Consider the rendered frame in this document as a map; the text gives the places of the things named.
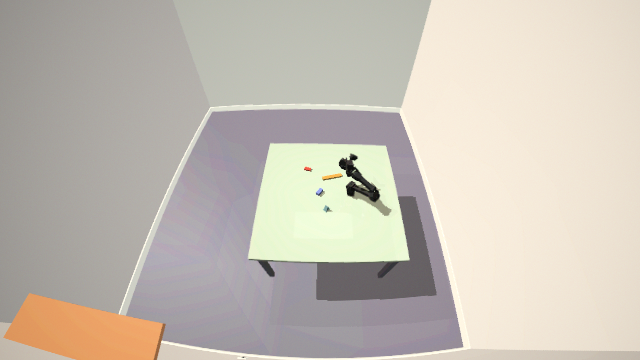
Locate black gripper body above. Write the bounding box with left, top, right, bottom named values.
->
left=340, top=154, right=358, bottom=170

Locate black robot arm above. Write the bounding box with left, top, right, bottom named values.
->
left=339, top=158, right=380, bottom=202

